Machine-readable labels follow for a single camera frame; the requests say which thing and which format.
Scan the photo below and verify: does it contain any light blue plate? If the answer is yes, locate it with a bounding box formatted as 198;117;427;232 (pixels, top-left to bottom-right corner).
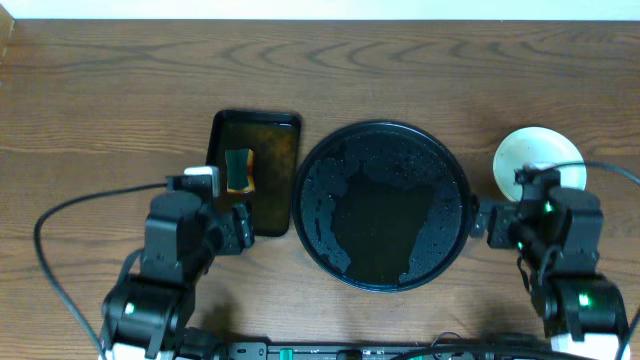
492;127;584;201

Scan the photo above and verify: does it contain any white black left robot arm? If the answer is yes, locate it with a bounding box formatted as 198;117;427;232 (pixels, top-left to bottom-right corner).
101;191;255;359

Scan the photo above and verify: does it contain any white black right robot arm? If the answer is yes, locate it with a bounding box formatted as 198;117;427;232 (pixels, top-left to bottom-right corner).
471;186;630;359

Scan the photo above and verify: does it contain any dark rectangular water tray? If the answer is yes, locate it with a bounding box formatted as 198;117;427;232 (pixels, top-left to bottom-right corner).
206;110;302;237

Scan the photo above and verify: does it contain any round black tray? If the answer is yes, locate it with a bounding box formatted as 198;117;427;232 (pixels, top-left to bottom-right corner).
292;121;474;293

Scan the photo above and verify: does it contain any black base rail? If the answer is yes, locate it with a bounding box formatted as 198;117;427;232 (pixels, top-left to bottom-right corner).
222;332;574;360

